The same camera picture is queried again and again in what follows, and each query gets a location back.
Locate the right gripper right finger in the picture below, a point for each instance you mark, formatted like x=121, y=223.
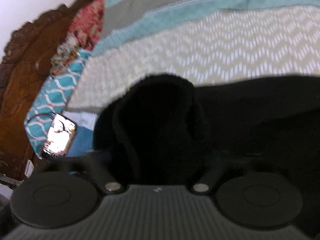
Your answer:
x=207, y=182

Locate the crumpled floral cloth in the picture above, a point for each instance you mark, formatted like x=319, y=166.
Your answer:
x=65, y=54

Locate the patterned teal grey bedsheet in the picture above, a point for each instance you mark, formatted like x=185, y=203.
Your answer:
x=207, y=42

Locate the carved wooden headboard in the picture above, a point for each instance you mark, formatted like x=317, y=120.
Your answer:
x=24, y=68

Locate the black pants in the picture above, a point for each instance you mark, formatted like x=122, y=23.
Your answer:
x=165, y=130

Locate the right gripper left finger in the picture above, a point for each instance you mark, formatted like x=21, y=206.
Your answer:
x=92, y=165

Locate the teal white wavy pillow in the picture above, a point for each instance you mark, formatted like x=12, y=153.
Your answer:
x=51, y=100

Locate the red floral blanket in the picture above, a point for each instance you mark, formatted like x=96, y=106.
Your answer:
x=87, y=25

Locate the smartphone with lit screen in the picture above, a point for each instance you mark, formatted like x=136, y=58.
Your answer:
x=59, y=137

